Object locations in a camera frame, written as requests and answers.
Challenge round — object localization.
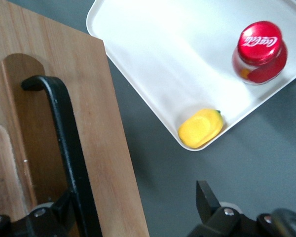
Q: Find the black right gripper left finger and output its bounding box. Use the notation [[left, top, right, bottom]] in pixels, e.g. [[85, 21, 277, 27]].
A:
[[0, 190, 78, 237]]

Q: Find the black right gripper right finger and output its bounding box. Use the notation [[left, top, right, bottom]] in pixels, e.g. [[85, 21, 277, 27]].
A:
[[187, 180, 296, 237]]

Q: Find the oak drawer front with notch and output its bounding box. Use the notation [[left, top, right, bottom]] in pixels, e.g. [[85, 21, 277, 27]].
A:
[[0, 0, 150, 237]]

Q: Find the yellow sponge mango toy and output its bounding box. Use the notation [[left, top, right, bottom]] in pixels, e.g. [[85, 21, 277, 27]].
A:
[[177, 108, 224, 150]]

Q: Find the beige plastic tray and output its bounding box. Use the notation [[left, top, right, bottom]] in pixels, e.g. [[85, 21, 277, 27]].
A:
[[86, 0, 296, 152]]

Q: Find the red capped cola bottle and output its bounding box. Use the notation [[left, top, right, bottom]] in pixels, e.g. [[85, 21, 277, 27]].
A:
[[231, 20, 288, 86]]

